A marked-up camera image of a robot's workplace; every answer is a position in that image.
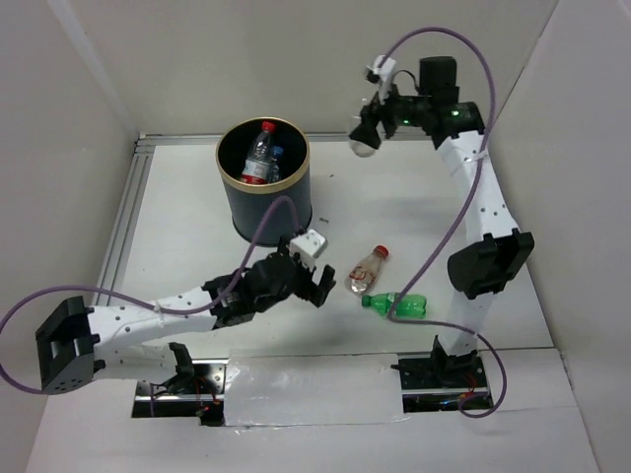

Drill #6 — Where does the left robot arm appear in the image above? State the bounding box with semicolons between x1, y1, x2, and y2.
35;230;335;395

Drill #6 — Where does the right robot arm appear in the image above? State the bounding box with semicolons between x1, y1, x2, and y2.
349;55;534;386

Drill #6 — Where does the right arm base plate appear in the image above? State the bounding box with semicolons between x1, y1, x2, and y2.
390;350;494;414

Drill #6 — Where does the aluminium frame rail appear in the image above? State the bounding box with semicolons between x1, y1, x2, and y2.
76;132;487;356

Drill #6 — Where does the blue label water bottle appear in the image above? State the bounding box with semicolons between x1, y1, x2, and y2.
268;146;284;183

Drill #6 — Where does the silver foil sheet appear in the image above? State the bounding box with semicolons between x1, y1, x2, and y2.
224;354;405;428

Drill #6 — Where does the clear wide-mouth plastic jar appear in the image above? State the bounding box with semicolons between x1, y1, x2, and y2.
347;116;382;158

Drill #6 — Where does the green bottle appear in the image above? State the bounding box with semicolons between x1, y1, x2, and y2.
361;293;427;320

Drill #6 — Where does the black bin with gold rim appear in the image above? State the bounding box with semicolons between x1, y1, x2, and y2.
215;117;314;247

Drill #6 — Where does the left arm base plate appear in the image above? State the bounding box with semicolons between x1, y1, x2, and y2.
131;359;228;427

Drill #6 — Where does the crushed bottle red cap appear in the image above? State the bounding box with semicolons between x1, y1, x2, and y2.
345;244;389;296

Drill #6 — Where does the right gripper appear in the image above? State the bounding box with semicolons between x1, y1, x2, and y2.
349;73;431;149

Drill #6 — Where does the red label water bottle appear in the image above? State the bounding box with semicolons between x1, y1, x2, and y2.
241;121;276;185

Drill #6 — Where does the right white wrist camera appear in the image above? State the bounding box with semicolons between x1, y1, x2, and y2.
365;55;397;103

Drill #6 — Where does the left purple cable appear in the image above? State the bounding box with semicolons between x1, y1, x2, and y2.
0;196;307;420

